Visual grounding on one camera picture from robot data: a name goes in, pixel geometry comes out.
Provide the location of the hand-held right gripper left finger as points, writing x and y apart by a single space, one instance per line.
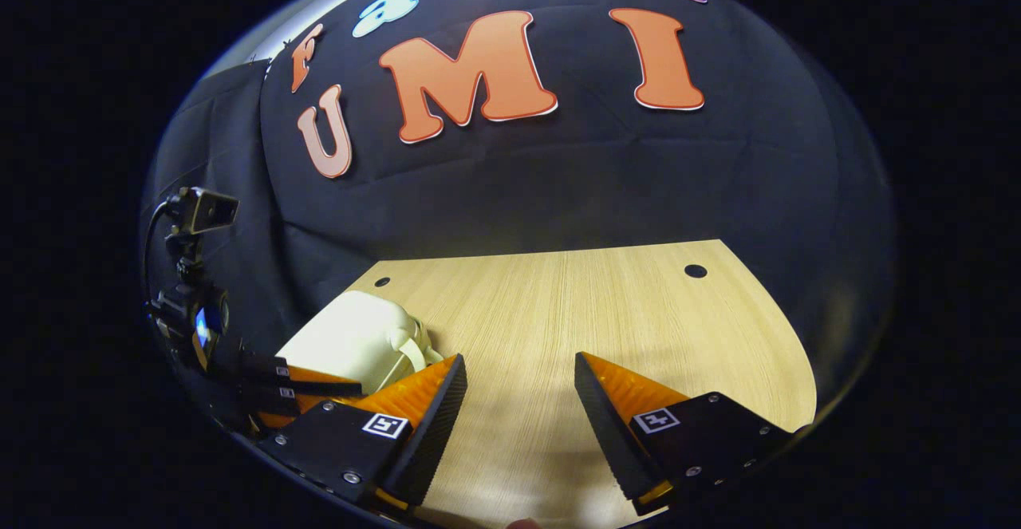
435 425

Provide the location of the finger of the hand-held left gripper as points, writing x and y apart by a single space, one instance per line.
319 390
267 369

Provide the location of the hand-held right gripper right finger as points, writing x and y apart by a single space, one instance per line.
610 433

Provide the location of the cream suitcase with grey lining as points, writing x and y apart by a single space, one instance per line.
351 337

